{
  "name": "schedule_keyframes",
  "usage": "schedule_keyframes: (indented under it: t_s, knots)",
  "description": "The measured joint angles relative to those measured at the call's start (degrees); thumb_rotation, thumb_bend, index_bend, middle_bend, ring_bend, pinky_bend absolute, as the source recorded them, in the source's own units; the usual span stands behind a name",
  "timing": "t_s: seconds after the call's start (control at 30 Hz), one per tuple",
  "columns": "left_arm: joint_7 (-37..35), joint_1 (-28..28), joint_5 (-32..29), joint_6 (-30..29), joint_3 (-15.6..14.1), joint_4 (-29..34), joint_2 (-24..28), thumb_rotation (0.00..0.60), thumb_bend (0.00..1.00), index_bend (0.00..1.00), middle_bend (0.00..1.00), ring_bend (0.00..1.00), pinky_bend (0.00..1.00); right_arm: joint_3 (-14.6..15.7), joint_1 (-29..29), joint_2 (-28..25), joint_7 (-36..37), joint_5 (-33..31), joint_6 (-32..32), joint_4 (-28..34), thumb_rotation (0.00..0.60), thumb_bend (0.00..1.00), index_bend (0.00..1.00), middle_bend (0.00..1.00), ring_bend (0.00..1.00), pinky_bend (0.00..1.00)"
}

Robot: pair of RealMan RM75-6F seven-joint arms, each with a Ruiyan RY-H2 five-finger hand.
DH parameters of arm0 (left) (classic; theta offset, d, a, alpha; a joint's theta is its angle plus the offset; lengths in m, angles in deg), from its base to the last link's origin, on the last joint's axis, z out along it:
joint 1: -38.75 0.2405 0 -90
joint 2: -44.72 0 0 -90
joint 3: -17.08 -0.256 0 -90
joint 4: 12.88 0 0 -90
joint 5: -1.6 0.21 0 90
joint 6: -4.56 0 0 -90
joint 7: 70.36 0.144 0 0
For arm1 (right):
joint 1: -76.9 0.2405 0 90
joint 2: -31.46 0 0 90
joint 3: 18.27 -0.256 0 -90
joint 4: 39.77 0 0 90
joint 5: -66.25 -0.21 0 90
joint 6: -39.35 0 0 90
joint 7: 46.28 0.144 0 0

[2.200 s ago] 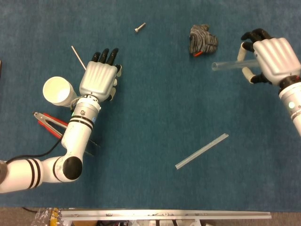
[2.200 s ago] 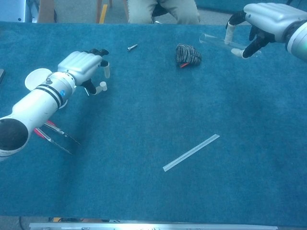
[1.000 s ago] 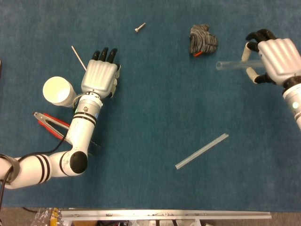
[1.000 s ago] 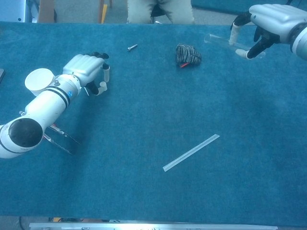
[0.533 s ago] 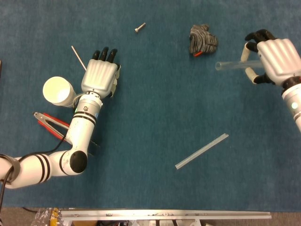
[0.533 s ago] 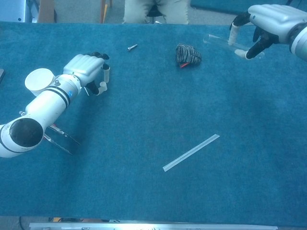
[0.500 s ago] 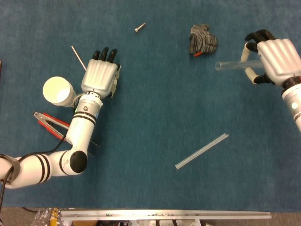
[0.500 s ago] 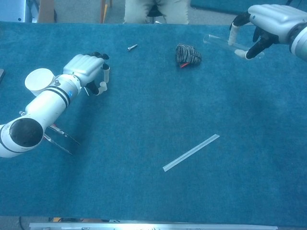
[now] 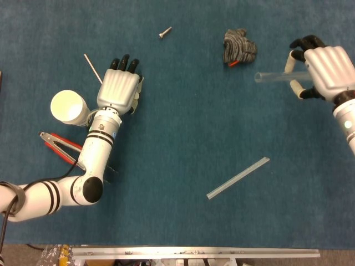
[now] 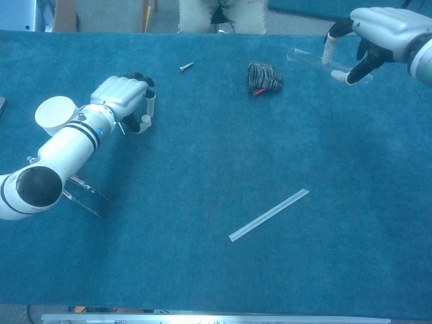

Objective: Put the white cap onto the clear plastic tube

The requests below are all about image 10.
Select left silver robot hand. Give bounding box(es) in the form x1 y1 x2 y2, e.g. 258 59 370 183
89 72 158 134

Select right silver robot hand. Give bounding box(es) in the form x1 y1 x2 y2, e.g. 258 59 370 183
322 7 432 85

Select transparent test tube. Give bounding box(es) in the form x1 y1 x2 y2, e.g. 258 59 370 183
286 48 374 84

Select white paper cup stack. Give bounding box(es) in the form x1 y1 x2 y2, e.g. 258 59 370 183
34 95 80 138

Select brown wooden leg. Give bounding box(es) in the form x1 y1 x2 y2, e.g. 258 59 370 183
140 0 151 34

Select blue cloth background table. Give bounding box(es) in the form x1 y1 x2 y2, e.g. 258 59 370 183
268 0 432 21

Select brown wooden board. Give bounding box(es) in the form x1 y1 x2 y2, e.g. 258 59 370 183
53 0 81 33

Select person in beige trousers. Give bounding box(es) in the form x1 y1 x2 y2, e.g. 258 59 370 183
177 0 267 34

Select striped grey folded cloth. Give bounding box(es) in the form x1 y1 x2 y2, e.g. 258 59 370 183
246 61 285 97

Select frosted translucent plastic strip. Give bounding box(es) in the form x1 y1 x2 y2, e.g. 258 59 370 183
228 188 311 243

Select blue table cloth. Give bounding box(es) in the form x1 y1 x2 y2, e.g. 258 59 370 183
0 29 432 320

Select metal tongs red handles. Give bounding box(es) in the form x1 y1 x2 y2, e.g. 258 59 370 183
26 155 114 219

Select silver metal frame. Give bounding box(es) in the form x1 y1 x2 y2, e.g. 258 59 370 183
0 0 55 33

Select aluminium rail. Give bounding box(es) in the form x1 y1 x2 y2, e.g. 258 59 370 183
40 313 392 324

